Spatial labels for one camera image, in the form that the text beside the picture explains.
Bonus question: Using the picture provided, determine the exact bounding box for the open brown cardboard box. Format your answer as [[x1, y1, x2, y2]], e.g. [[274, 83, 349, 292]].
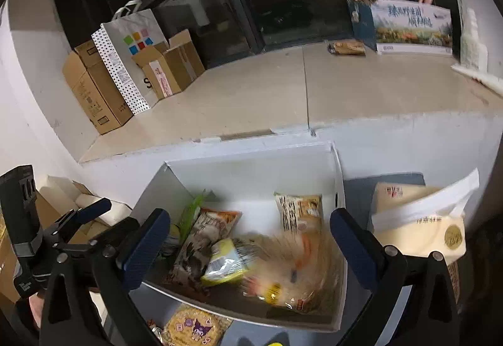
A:
[[163, 29, 206, 93]]

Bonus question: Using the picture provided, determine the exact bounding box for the small wrapped candy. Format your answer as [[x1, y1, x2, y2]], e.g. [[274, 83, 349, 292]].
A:
[[146, 319, 164, 346]]

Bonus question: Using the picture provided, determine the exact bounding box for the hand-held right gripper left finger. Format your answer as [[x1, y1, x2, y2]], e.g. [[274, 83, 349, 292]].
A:
[[38, 208, 171, 346]]

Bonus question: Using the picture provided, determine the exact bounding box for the yellow cookie packet purple print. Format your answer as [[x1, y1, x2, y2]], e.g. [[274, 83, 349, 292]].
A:
[[162, 304, 233, 346]]

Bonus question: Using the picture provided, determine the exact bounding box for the flat brown cardboard box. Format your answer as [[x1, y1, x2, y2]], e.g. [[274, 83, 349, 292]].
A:
[[33, 175, 97, 237]]

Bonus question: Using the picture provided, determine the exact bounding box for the beige snack packet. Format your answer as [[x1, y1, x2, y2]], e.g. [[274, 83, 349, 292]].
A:
[[274, 191, 323, 233]]

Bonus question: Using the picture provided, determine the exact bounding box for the person's left hand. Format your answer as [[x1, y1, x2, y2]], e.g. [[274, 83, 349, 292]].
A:
[[16, 293, 45, 333]]

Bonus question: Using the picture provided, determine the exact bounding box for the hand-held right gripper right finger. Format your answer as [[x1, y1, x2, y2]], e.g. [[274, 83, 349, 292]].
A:
[[329, 208, 461, 346]]

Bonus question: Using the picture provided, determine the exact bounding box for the open cardboard box red label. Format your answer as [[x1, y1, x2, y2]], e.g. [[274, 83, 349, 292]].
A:
[[131, 44, 182, 100]]

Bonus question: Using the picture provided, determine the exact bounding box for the cream box with white band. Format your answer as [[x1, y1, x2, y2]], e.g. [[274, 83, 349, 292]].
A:
[[371, 167, 481, 267]]

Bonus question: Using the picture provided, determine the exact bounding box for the blue printed landscape box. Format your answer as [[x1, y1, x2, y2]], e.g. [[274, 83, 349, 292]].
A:
[[346, 0, 454, 55]]

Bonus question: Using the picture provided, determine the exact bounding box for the clear bread packet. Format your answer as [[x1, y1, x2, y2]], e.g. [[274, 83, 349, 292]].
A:
[[240, 230, 346, 311]]

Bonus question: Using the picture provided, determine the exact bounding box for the white polka dot shopping bag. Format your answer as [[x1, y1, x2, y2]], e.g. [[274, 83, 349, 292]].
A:
[[91, 0, 170, 115]]

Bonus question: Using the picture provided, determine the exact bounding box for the brown bread packet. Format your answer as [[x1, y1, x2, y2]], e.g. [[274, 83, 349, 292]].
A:
[[328, 39, 366, 57]]

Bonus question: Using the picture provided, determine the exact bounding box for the tall brown cardboard box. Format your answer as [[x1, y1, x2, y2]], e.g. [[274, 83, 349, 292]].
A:
[[62, 50, 123, 135], [75, 41, 134, 127]]

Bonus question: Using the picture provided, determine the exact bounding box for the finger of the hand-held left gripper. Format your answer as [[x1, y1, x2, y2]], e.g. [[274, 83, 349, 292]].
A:
[[50, 197, 113, 241]]

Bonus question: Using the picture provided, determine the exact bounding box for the brown printed snack packet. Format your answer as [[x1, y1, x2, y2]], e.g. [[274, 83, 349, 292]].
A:
[[164, 207, 243, 296]]

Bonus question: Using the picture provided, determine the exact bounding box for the small white box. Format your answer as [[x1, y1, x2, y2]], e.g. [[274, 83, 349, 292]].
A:
[[76, 193, 133, 227]]

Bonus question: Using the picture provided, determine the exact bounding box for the white cardboard box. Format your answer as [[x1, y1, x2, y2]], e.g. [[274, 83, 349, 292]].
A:
[[129, 141, 347, 333]]

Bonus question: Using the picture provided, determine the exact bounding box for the yellow green snack packet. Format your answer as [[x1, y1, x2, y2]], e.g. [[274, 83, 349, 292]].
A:
[[201, 238, 252, 287]]

